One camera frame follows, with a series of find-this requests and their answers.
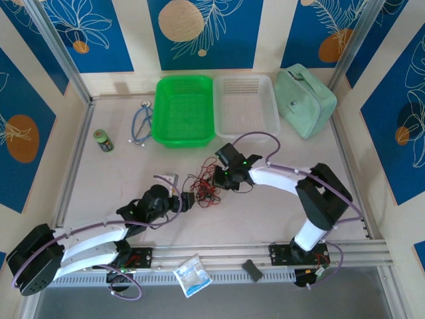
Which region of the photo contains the black wire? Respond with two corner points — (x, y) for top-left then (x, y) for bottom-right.
(183, 175), (202, 195)
(195, 194), (222, 209)

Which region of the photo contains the small green bottle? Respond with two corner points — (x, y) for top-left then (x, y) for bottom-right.
(93, 128), (114, 153)

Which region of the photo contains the aluminium table side rail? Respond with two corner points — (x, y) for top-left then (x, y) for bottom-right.
(52, 99), (97, 230)
(328, 111), (376, 241)

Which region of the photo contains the small black block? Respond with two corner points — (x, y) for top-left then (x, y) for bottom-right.
(242, 259), (263, 282)

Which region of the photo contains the mint green zip pouch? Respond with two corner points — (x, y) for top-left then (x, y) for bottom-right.
(274, 62), (338, 140)

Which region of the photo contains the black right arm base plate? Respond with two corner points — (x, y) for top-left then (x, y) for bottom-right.
(269, 244), (331, 266)

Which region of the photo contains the grey slotted cable duct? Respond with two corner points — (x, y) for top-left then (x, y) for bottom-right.
(42, 268), (296, 288)

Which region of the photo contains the white plastic basket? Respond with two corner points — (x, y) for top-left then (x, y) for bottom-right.
(212, 74), (282, 140)

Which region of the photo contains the aluminium mounting rail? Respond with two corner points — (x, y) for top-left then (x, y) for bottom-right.
(31, 241), (396, 268)

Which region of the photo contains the green plastic basket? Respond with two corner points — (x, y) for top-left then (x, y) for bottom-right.
(151, 75), (215, 149)

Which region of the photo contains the aluminium frame post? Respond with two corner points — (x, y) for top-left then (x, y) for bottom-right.
(25, 0), (94, 106)
(328, 0), (388, 90)

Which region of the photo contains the white blue sachet packet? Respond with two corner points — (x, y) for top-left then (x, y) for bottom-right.
(172, 254), (213, 298)

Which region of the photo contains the blue stethoscope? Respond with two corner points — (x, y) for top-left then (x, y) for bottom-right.
(127, 100), (155, 148)

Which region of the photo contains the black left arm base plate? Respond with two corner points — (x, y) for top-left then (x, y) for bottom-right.
(92, 247), (154, 269)

